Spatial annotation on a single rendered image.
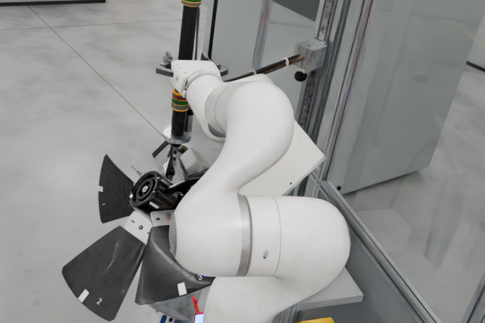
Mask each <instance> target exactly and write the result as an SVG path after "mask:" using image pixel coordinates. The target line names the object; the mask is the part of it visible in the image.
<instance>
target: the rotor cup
mask: <svg viewBox="0 0 485 323"><path fill-rule="evenodd" d="M162 179H163V180H164V181H166V182H167V183H169V184H170V186H172V185H174V184H175V183H173V182H172V181H170V180H169V179H168V178H166V177H165V176H163V175H162V174H160V173H159V172H157V171H149V172H147V173H146V174H144V175H143V176H141V177H140V178H139V179H138V181H137V182H136V184H135V185H134V187H133V189H132V191H131V194H130V199H129V200H130V204H131V206H132V207H133V208H135V209H136V210H138V211H139V212H141V213H143V214H144V215H145V216H147V217H149V218H150V216H149V215H150V213H151V212H152V211H167V210H175V209H176V208H177V206H178V204H179V203H180V201H181V200H182V199H183V197H184V196H185V195H186V194H187V192H188V191H189V190H188V191H185V190H181V191H177V192H173V193H169V191H171V190H172V189H174V188H172V189H169V187H170V186H168V185H167V184H165V183H164V182H163V181H162ZM144 186H147V187H148V188H147V191H146V192H144V193H143V192H142V189H143V187H144ZM151 202H152V203H153V204H155V205H157V206H158V207H159V208H155V207H154V206H152V205H150V203H151Z"/></svg>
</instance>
